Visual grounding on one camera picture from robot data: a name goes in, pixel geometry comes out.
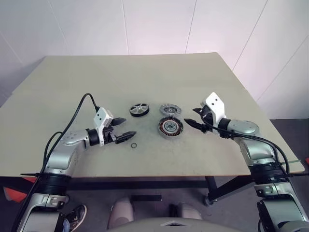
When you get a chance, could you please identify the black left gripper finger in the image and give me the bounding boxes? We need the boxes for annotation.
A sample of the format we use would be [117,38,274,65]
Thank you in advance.
[115,130,138,145]
[112,117,127,127]

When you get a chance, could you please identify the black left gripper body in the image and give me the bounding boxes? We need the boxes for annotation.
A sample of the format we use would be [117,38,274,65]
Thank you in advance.
[103,119,119,145]

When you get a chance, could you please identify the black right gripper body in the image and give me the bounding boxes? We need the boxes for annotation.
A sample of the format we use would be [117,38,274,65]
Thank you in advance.
[199,104,217,133]

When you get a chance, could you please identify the black rotor with silver spokes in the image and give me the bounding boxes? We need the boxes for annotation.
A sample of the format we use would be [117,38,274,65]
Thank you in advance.
[129,102,151,118]

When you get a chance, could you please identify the grey finned rotor disc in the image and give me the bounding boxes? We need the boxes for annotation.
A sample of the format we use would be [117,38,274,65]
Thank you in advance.
[159,103,182,116]

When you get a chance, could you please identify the motor stator with copper coils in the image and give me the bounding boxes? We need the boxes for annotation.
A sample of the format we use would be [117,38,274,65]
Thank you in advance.
[157,116,185,139]

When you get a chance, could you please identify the beige left robot leg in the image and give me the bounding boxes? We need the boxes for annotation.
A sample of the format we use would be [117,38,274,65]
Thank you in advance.
[107,196,135,229]

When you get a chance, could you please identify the beige robot leg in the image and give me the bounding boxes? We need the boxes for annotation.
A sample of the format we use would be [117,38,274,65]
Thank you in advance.
[107,196,135,229]
[180,202,202,221]

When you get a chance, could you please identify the patterned dark sneaker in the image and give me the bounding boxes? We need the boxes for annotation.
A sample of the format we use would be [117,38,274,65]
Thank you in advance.
[64,204,87,232]

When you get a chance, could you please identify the beige right robot leg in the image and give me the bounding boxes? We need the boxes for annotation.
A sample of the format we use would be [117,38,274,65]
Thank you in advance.
[180,202,202,221]

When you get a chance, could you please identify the grey robot torso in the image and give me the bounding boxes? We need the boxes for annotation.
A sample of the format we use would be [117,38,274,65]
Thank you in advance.
[105,217,219,232]

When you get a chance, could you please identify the red object under table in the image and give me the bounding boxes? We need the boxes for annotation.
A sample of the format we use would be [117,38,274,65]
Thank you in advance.
[4,185,30,203]

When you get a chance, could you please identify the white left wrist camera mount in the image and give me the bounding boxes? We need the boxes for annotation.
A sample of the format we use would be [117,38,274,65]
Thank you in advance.
[93,107,114,147]

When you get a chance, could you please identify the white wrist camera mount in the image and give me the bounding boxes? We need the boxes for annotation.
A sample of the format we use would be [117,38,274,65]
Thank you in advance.
[93,107,114,147]
[204,92,228,124]

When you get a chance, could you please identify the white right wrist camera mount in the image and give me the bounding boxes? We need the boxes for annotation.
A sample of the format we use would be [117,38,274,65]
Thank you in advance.
[204,92,228,124]

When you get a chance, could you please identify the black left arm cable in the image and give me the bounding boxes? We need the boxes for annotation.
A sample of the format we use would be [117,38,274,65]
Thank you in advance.
[14,92,100,232]

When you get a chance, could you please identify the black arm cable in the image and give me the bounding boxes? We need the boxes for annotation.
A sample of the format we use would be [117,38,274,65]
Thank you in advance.
[200,113,291,175]
[14,92,100,232]

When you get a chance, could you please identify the black table frame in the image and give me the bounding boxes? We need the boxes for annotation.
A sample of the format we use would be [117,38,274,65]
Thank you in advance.
[0,175,257,206]

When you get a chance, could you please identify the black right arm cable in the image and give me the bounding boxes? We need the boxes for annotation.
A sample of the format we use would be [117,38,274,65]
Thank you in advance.
[200,113,291,175]

